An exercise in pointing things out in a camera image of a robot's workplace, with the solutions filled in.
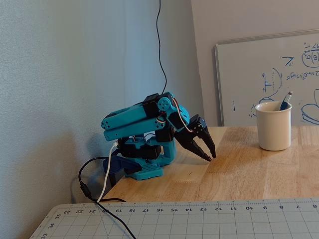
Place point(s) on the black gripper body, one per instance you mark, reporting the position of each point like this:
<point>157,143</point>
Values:
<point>192,136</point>

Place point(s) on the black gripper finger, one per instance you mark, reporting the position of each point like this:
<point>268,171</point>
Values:
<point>199,152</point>
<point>205,138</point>

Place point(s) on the blue and silver pen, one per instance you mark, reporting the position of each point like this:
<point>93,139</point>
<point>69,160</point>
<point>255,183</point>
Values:
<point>284,103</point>

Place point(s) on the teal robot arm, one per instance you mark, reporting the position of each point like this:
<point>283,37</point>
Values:
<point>134,119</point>

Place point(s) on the cream ceramic mug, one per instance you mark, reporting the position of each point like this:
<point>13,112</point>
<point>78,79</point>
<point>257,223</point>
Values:
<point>274,129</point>

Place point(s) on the blue spring clamp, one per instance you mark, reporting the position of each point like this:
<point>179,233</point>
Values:
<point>124,164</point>

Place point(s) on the grey gridded cutting mat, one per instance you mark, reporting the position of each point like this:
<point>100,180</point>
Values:
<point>224,224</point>

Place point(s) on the whiteboard with blue writing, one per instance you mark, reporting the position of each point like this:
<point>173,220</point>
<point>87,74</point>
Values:
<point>249,62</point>

